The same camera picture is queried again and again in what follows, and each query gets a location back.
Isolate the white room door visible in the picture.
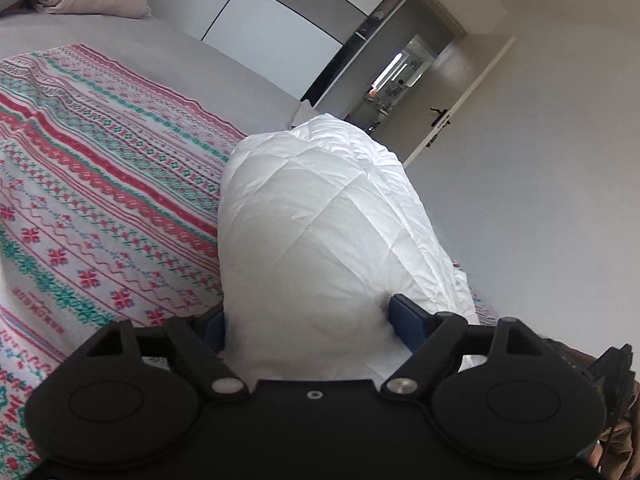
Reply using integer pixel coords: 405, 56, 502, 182
400, 35, 516, 168

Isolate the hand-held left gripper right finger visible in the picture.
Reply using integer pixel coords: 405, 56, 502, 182
382, 295, 551, 400

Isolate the grey bed sheet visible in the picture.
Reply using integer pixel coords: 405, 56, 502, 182
0, 12, 321, 136

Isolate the red green patterned blanket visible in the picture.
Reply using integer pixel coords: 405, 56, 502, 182
0, 42, 501, 468

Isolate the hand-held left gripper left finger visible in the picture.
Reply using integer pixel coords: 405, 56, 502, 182
82, 307, 248, 400

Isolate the dark brown cloth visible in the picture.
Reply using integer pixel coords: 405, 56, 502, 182
545, 337, 640, 480

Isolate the white quilted duvet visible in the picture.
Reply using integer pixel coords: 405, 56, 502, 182
217, 114, 481, 381

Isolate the black door handle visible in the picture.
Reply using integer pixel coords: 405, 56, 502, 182
427, 107, 451, 148

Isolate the grey and white wardrobe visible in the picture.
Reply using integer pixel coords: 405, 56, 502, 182
145, 0, 436, 106

